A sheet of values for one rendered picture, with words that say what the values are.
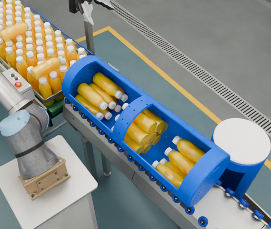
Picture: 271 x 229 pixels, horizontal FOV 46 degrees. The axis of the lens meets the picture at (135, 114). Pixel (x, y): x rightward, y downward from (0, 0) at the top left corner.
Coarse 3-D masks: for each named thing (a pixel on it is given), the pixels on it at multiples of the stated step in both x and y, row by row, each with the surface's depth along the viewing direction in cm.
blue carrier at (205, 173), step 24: (72, 72) 160; (96, 72) 179; (72, 96) 163; (144, 96) 149; (96, 120) 154; (120, 120) 143; (168, 120) 159; (120, 144) 148; (168, 144) 161; (192, 168) 125; (216, 168) 130; (192, 192) 125
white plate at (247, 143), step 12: (228, 120) 164; (240, 120) 164; (216, 132) 159; (228, 132) 159; (240, 132) 160; (252, 132) 160; (264, 132) 160; (216, 144) 154; (228, 144) 155; (240, 144) 155; (252, 144) 155; (264, 144) 155; (240, 156) 150; (252, 156) 150; (264, 156) 151
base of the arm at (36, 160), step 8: (40, 144) 119; (24, 152) 115; (32, 152) 116; (40, 152) 117; (48, 152) 120; (24, 160) 116; (32, 160) 116; (40, 160) 116; (48, 160) 119; (56, 160) 121; (24, 168) 117; (32, 168) 115; (40, 168) 116; (48, 168) 117; (24, 176) 117; (32, 176) 116
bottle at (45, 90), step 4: (40, 84) 175; (44, 84) 175; (48, 84) 177; (40, 88) 176; (44, 88) 176; (48, 88) 177; (40, 92) 178; (44, 92) 177; (48, 92) 178; (52, 92) 183; (44, 96) 180; (48, 96) 180; (52, 100) 185; (44, 104) 186; (48, 104) 185; (52, 104) 187
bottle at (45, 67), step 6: (48, 60) 174; (54, 60) 175; (60, 60) 178; (36, 66) 171; (42, 66) 171; (48, 66) 173; (54, 66) 175; (36, 72) 169; (42, 72) 171; (48, 72) 174; (36, 78) 171
